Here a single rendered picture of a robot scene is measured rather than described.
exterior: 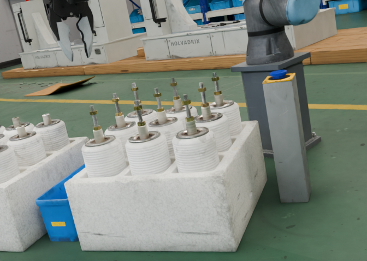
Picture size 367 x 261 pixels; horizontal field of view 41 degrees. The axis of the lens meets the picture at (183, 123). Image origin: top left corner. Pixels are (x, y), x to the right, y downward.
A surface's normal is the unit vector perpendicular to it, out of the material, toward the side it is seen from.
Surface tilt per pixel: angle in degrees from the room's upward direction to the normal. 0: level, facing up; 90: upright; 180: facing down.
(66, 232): 92
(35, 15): 68
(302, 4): 97
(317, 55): 90
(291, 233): 0
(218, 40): 90
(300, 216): 0
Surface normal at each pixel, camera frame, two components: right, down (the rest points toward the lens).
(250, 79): -0.68, 0.31
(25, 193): 0.91, -0.07
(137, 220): -0.33, 0.29
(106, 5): 0.71, 0.04
